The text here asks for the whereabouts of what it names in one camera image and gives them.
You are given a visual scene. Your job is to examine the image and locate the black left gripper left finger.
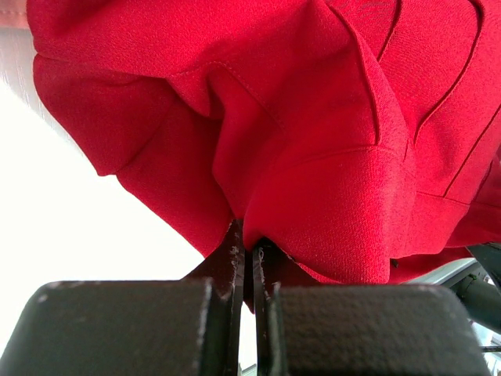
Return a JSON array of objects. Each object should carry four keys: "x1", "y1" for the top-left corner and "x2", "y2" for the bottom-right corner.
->
[{"x1": 1, "y1": 221, "x2": 245, "y2": 375}]

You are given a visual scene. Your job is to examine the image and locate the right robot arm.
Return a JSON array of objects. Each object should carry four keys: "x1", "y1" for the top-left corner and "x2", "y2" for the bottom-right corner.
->
[{"x1": 450, "y1": 243, "x2": 500, "y2": 334}]

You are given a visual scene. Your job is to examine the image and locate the red skirt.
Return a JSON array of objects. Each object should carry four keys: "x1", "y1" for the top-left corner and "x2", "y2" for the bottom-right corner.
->
[{"x1": 25, "y1": 0, "x2": 501, "y2": 314}]

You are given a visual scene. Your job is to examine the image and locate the salmon pink garment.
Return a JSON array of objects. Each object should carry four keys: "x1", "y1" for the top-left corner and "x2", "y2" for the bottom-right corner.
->
[{"x1": 0, "y1": 0, "x2": 29, "y2": 29}]

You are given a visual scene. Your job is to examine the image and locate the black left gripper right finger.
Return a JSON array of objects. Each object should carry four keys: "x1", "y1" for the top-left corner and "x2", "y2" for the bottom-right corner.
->
[{"x1": 252, "y1": 239, "x2": 489, "y2": 375}]

